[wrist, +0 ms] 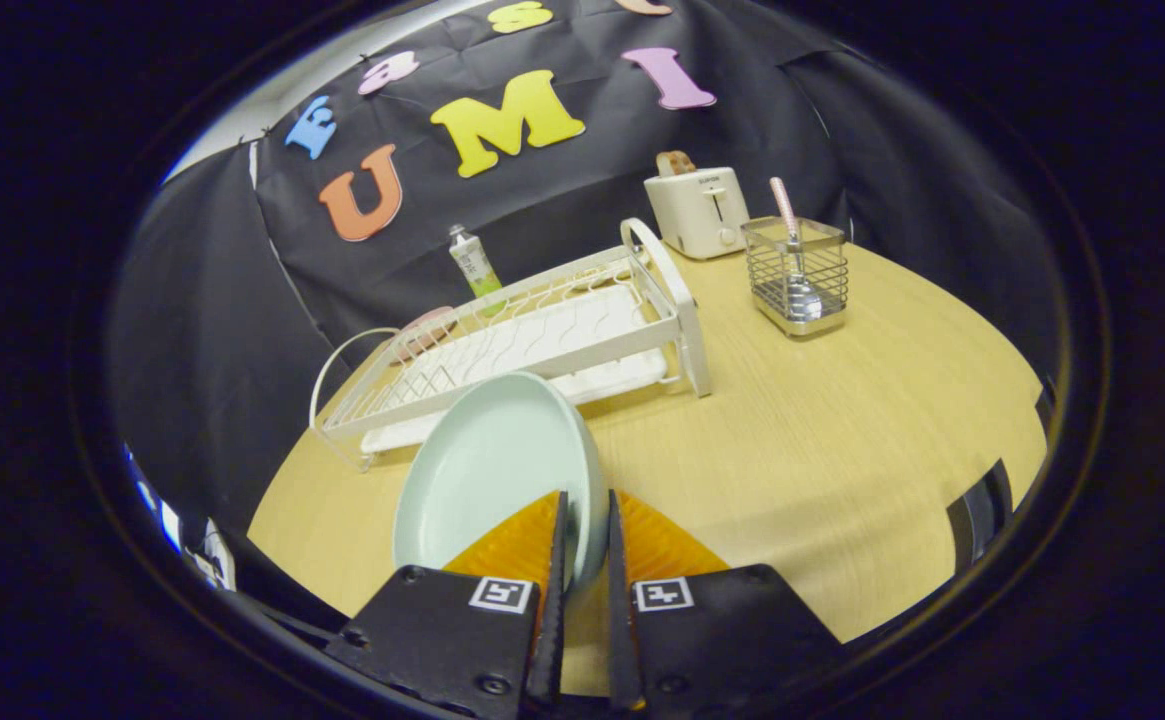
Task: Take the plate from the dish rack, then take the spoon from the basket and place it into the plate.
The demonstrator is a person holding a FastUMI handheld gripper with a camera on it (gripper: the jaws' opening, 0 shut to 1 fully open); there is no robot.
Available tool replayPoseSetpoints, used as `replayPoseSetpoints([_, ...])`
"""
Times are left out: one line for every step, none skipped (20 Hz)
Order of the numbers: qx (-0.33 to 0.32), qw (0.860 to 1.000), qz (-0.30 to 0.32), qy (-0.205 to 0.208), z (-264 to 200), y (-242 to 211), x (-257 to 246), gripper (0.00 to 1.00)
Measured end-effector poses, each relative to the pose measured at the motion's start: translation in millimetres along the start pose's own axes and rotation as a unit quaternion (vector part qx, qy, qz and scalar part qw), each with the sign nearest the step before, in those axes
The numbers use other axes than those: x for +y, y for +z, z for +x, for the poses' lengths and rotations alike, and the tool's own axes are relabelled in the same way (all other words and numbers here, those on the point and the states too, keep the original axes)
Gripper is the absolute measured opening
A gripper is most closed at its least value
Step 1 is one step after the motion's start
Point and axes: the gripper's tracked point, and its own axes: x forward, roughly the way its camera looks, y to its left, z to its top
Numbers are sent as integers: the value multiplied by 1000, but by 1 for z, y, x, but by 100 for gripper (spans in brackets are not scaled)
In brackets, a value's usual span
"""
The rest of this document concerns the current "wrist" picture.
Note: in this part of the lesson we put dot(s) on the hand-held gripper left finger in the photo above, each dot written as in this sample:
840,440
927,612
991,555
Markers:
554,620

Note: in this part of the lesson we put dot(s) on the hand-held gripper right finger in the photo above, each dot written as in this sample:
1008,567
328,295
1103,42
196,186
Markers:
624,640

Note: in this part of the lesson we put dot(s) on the light green plate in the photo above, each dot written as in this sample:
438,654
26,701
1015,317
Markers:
492,470

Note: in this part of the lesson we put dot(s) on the pink plate with food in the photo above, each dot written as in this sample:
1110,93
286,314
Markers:
427,325

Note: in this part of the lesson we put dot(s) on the green drink bottle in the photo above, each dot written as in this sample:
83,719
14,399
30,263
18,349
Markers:
469,260

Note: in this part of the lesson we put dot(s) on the white toaster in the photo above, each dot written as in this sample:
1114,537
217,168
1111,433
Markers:
692,215

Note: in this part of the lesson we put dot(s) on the brown bread slice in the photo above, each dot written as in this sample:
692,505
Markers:
675,164

